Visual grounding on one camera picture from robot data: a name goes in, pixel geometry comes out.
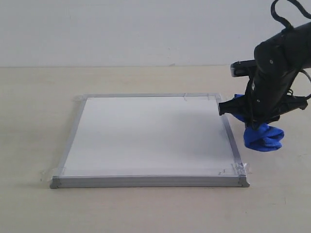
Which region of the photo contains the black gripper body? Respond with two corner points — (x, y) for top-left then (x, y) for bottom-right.
(245, 77), (292, 129)

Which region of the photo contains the blue microfiber cloth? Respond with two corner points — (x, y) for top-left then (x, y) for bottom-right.
(228, 94), (285, 152)

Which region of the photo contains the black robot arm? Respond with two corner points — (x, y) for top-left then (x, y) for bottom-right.
(218, 23), (311, 129)

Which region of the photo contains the white aluminium-framed whiteboard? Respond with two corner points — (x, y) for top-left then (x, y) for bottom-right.
(50, 93), (249, 189)

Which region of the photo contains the clear tape back-right corner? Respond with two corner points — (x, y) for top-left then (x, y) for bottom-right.
(183, 93), (222, 102)

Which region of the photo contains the clear tape front-right corner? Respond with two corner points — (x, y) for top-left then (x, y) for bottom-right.
(218, 163), (251, 176)

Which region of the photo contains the clear tape back-left corner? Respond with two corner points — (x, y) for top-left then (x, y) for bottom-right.
(72, 95), (88, 102)

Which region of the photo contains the clear tape front-left corner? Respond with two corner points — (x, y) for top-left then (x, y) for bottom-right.
(40, 167), (66, 183)

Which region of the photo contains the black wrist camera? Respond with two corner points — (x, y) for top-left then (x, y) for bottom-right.
(230, 60), (257, 77)

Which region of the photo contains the black cable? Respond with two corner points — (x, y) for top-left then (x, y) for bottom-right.
(271, 0), (311, 32)

